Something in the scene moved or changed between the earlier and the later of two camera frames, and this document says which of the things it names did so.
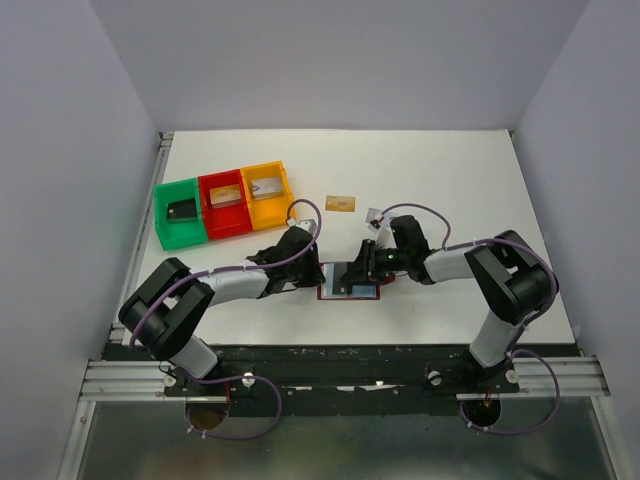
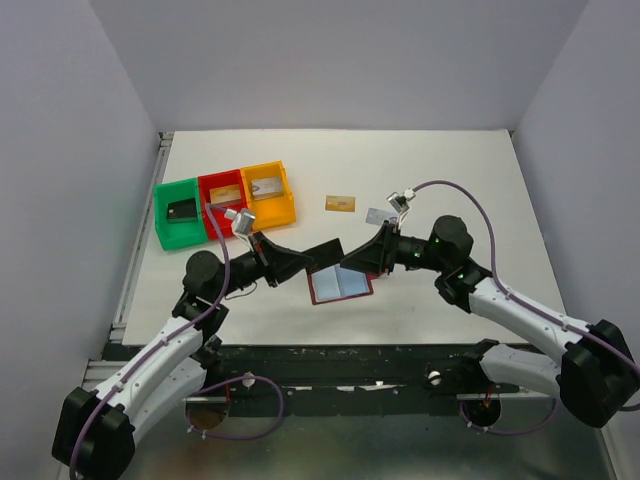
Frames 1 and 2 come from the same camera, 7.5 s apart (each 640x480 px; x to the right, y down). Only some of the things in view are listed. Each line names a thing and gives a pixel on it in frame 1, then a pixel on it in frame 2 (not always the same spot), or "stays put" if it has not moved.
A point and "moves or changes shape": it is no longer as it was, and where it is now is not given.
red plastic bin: x=228 y=220 stays put
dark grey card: x=339 y=269 → x=325 y=255
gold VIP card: x=340 y=203 stays put
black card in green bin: x=182 y=211 stays put
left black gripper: x=316 y=276 → x=282 y=263
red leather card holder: x=334 y=288 moves or changes shape
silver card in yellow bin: x=267 y=188 stays put
